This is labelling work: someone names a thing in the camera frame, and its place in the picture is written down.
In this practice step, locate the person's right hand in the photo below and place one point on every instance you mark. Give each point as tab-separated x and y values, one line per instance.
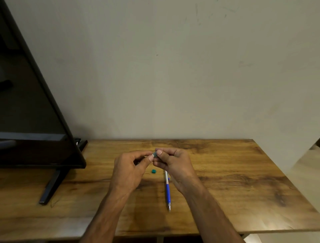
178	169

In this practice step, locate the person's left hand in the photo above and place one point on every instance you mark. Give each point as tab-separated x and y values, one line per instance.
127	171

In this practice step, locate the person's left thumb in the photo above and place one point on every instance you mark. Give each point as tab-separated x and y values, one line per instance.
146	162

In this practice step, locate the person's right thumb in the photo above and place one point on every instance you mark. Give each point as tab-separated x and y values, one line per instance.
163	153

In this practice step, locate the person's right forearm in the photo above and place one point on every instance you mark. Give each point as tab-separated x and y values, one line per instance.
210	217

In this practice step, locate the person's left forearm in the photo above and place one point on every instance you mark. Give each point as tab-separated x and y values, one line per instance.
107	215

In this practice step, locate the blue and white pen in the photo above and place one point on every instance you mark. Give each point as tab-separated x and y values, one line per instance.
168	192

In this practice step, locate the black television stand foot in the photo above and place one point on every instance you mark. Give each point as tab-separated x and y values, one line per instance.
53	186
81	144

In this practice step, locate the black flat screen television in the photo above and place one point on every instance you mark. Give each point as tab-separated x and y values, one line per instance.
27	105

